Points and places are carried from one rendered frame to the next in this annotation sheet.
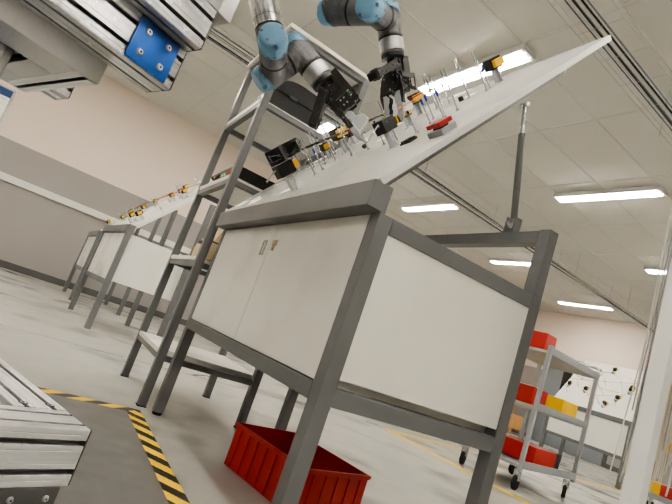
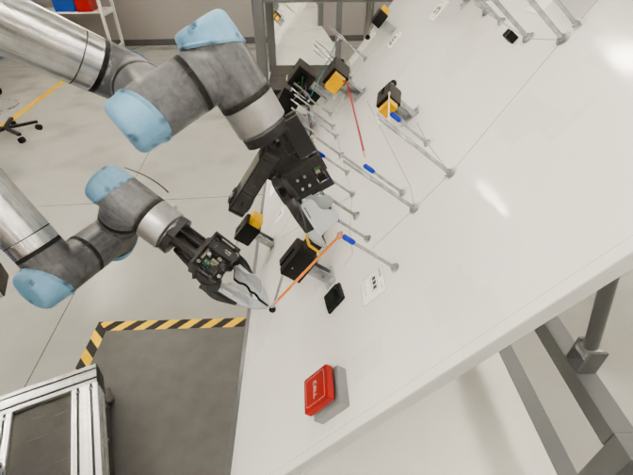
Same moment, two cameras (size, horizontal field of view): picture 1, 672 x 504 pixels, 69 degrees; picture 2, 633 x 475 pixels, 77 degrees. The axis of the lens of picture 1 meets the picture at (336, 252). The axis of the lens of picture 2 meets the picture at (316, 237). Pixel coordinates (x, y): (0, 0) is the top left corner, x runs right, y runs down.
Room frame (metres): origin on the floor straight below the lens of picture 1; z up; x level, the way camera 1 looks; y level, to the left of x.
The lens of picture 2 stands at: (0.91, -0.27, 1.59)
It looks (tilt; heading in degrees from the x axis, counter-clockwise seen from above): 38 degrees down; 26
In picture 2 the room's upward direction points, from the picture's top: straight up
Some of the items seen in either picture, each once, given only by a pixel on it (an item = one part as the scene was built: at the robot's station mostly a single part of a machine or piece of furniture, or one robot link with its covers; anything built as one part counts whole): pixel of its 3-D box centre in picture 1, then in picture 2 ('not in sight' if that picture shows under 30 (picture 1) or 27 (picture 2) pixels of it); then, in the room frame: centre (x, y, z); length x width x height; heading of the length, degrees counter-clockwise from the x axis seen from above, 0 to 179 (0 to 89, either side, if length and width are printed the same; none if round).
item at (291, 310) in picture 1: (293, 286); not in sight; (1.35, 0.08, 0.60); 0.55 x 0.03 x 0.39; 28
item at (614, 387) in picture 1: (600, 417); not in sight; (7.17, -4.41, 0.83); 1.18 x 0.72 x 1.65; 32
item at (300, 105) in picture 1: (288, 108); not in sight; (2.38, 0.48, 1.56); 0.30 x 0.23 x 0.19; 120
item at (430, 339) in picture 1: (332, 311); (370, 325); (1.73, -0.06, 0.60); 1.17 x 0.58 x 0.40; 28
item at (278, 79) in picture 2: (252, 189); (308, 84); (2.42, 0.50, 1.09); 0.35 x 0.33 x 0.07; 28
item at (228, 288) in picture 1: (231, 277); not in sight; (1.83, 0.34, 0.60); 0.55 x 0.02 x 0.39; 28
